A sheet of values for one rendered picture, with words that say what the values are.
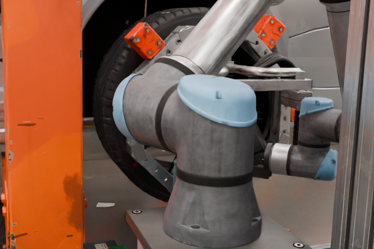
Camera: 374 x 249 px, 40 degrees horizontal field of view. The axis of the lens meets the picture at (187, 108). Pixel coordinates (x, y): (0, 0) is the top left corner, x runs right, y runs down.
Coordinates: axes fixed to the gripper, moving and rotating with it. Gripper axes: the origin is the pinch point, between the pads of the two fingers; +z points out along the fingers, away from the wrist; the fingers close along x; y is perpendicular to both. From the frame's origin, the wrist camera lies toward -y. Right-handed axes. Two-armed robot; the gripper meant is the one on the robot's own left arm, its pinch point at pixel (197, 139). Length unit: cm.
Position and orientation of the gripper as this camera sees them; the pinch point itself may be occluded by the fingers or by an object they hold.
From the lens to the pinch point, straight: 134.2
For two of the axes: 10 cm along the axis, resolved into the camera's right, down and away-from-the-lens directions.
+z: -9.1, -0.9, 3.9
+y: -0.3, 9.9, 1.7
